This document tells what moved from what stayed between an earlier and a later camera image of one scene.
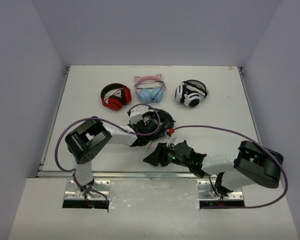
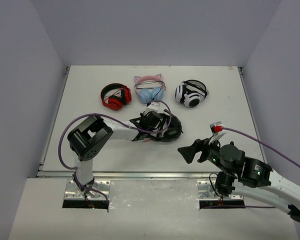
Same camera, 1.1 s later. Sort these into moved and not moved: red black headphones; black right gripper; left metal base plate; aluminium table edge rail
Moved: black right gripper
Not moved: left metal base plate; red black headphones; aluminium table edge rail
